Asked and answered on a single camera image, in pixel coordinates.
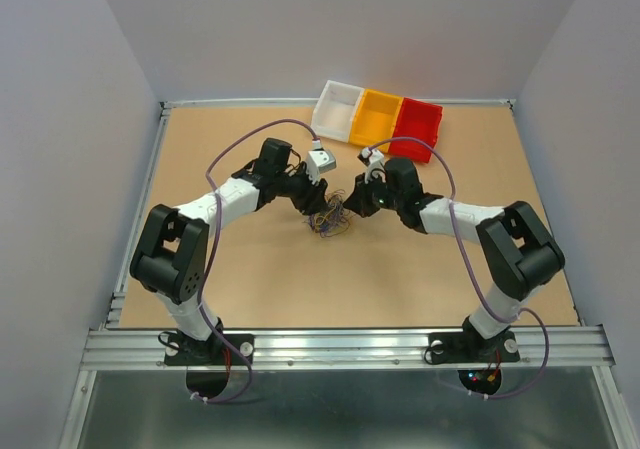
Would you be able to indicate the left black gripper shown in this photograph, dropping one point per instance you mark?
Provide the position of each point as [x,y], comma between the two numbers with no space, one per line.
[313,199]

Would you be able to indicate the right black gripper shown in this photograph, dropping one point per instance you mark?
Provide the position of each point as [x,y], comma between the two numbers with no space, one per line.
[357,201]

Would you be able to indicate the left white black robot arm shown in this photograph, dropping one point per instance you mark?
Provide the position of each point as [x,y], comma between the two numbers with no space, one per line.
[170,257]

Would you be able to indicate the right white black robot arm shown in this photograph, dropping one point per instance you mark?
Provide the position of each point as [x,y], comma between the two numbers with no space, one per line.
[519,251]

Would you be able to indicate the yellow plastic bin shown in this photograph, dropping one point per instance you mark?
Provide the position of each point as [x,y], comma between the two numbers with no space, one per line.
[375,118]

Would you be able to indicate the white plastic bin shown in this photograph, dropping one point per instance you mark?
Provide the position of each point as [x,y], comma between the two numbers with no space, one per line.
[335,110]

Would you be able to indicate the red plastic bin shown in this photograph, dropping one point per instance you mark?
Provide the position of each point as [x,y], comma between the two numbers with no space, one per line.
[419,120]

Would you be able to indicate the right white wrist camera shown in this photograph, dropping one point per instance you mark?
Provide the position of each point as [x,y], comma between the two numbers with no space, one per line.
[373,160]

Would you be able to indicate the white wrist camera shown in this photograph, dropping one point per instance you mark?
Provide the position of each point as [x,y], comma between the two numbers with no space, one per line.
[319,162]
[373,160]

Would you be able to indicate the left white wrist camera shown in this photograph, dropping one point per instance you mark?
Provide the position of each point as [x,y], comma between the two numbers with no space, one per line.
[319,162]

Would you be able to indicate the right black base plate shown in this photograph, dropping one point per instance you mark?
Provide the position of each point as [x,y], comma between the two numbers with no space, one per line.
[466,347]

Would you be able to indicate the aluminium front rail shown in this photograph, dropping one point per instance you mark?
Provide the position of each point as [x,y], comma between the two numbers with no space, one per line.
[332,349]

